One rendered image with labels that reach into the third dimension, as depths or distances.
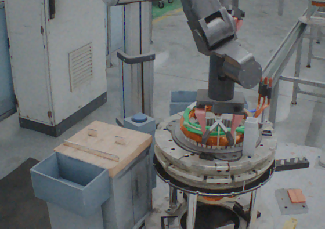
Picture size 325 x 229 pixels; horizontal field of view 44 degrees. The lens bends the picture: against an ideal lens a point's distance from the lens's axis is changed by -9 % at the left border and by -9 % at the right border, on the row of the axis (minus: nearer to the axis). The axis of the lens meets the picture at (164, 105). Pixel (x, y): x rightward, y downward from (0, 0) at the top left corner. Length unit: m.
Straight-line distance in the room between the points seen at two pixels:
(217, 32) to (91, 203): 0.48
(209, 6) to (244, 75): 0.15
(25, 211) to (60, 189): 1.67
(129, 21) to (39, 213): 1.55
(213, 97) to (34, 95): 2.65
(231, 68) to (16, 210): 2.08
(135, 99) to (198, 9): 0.73
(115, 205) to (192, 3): 0.55
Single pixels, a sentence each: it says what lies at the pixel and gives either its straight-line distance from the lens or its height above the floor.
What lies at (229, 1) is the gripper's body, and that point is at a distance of 1.04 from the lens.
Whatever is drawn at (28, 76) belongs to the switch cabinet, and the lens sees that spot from 3.43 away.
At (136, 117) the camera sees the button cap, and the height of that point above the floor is 1.04.
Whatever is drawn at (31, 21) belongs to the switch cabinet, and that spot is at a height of 0.95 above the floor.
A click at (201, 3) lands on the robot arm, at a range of 0.84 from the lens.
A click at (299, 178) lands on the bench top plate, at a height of 0.78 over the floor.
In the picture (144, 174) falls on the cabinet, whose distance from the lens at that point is 1.23.
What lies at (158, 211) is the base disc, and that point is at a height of 0.80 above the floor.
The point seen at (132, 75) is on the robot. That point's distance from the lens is 1.47.
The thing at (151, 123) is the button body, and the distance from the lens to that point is 1.34.
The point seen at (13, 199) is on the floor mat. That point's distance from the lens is 2.82.
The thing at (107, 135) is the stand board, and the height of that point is 1.06.
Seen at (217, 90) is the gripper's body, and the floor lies 1.28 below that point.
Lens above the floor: 1.63
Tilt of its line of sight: 24 degrees down
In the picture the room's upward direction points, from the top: straight up
